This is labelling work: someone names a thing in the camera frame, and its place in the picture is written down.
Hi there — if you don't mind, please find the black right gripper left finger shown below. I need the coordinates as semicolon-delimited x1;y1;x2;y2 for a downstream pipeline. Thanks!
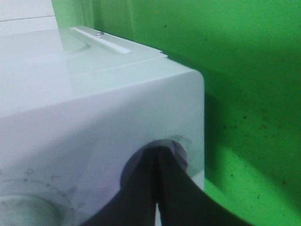
88;147;159;226

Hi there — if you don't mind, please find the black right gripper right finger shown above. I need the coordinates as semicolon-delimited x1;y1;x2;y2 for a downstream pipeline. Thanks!
158;139;250;226

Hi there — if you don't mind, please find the white microwave oven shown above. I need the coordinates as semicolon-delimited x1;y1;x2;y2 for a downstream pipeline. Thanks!
0;26;205;226

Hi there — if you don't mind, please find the lower white microwave knob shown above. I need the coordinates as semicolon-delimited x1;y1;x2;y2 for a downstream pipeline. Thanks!
0;194;75;226

